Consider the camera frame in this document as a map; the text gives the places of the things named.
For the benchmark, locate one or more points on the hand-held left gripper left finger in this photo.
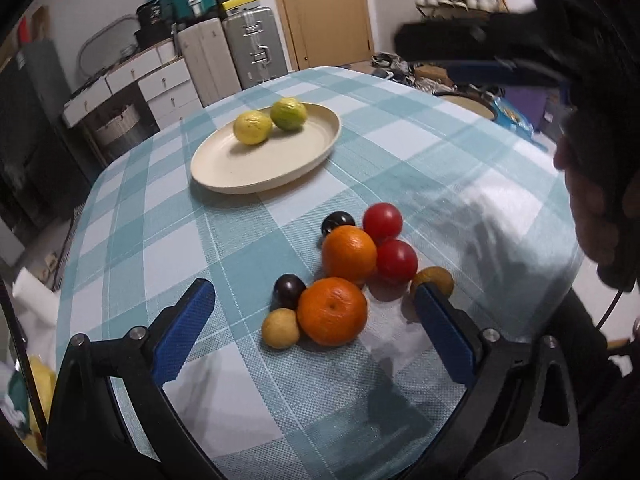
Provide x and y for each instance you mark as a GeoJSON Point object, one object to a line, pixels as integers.
{"type": "Point", "coordinates": [185, 332]}

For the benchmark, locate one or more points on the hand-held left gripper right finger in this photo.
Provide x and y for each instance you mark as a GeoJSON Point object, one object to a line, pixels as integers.
{"type": "Point", "coordinates": [445, 335]}

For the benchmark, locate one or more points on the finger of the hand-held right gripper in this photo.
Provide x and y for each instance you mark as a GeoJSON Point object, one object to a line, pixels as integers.
{"type": "Point", "coordinates": [450, 37]}
{"type": "Point", "coordinates": [490, 70]}

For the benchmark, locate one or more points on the small brown fruit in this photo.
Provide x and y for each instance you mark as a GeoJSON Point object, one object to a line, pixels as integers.
{"type": "Point", "coordinates": [279, 330]}
{"type": "Point", "coordinates": [441, 279]}

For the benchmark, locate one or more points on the red tomato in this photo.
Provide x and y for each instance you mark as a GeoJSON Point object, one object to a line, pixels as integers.
{"type": "Point", "coordinates": [382, 220]}
{"type": "Point", "coordinates": [397, 261]}

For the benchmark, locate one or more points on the dark plum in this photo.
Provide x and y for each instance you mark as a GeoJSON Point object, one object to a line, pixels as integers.
{"type": "Point", "coordinates": [336, 221]}
{"type": "Point", "coordinates": [287, 290]}

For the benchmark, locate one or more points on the orange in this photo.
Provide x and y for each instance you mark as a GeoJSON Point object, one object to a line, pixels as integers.
{"type": "Point", "coordinates": [349, 255]}
{"type": "Point", "coordinates": [332, 312]}

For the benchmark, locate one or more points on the cream oval plate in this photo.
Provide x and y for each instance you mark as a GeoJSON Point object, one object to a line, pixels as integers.
{"type": "Point", "coordinates": [260, 167]}

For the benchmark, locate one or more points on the person's right hand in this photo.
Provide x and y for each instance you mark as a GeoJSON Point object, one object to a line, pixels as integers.
{"type": "Point", "coordinates": [587, 210]}

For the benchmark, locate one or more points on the round wooden stool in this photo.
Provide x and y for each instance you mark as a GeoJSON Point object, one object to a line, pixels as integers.
{"type": "Point", "coordinates": [465, 105]}

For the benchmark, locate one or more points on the purple box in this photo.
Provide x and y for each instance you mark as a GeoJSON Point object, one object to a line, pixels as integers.
{"type": "Point", "coordinates": [525, 100]}

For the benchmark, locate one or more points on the blue snack bag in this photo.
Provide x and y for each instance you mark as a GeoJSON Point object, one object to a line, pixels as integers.
{"type": "Point", "coordinates": [512, 117]}

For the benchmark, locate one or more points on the patterned cloth pile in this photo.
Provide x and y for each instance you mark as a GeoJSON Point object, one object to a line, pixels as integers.
{"type": "Point", "coordinates": [400, 67]}

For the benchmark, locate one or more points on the wooden door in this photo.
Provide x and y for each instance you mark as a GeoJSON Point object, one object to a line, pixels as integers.
{"type": "Point", "coordinates": [325, 15]}

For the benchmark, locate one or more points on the blue checked tablecloth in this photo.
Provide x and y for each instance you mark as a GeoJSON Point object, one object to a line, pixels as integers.
{"type": "Point", "coordinates": [400, 160]}

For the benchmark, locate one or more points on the yellow bag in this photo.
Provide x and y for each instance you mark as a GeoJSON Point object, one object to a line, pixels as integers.
{"type": "Point", "coordinates": [42, 385]}

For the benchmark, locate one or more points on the person's dark clothing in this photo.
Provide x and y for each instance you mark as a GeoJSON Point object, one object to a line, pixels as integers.
{"type": "Point", "coordinates": [605, 410]}

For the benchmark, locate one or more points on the green guava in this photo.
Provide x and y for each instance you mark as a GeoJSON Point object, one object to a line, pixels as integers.
{"type": "Point", "coordinates": [290, 114]}

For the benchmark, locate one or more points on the silver suitcase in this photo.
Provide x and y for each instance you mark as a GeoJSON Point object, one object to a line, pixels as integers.
{"type": "Point", "coordinates": [250, 45]}

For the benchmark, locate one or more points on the yellow box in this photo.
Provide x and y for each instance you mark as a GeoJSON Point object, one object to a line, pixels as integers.
{"type": "Point", "coordinates": [240, 3]}

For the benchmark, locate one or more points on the yellow guava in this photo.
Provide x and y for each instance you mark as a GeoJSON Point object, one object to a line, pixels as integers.
{"type": "Point", "coordinates": [251, 129]}

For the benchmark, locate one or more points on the woven laundry basket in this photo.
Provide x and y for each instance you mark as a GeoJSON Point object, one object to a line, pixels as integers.
{"type": "Point", "coordinates": [117, 124]}

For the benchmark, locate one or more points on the beige suitcase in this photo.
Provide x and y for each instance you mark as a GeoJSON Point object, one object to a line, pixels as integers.
{"type": "Point", "coordinates": [205, 60]}

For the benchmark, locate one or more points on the white drawer dresser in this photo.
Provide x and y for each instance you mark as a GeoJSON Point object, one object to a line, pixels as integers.
{"type": "Point", "coordinates": [150, 82]}

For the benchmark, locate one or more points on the dark grey refrigerator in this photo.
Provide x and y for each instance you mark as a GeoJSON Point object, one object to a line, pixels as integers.
{"type": "Point", "coordinates": [40, 85]}

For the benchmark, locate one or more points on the oval mirror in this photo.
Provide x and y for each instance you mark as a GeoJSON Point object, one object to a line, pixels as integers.
{"type": "Point", "coordinates": [107, 45]}

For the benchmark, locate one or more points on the black round box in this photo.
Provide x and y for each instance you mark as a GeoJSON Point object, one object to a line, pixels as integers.
{"type": "Point", "coordinates": [152, 17]}

